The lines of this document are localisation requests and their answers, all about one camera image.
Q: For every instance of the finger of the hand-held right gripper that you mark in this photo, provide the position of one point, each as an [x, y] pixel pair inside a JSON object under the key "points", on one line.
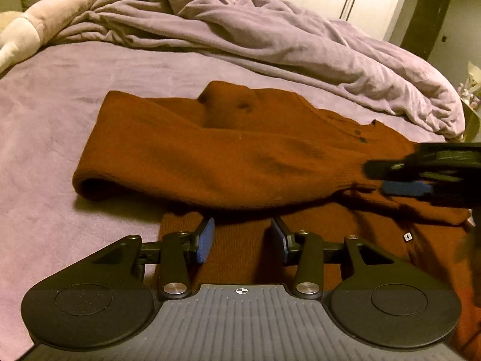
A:
{"points": [[387, 168], [404, 188]]}

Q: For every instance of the purple duvet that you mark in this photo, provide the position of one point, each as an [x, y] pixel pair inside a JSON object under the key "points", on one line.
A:
{"points": [[233, 30]]}

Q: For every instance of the wrapped flower bouquet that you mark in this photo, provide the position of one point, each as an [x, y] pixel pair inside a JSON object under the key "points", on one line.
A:
{"points": [[471, 86]]}

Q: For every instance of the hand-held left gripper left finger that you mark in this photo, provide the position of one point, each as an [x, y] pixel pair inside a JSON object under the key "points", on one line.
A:
{"points": [[204, 240]]}

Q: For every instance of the pale plush toy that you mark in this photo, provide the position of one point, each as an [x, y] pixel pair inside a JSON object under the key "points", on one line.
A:
{"points": [[56, 11]]}

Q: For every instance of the dark door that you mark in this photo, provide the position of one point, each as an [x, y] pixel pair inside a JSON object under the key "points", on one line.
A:
{"points": [[424, 22]]}

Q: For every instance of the purple bed sheet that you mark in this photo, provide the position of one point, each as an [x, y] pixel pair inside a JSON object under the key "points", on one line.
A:
{"points": [[45, 120]]}

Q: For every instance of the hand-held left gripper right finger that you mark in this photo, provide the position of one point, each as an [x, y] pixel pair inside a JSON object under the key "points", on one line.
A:
{"points": [[278, 238]]}

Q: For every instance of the brown knit sweater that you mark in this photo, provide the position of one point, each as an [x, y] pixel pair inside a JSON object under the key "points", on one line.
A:
{"points": [[210, 158]]}

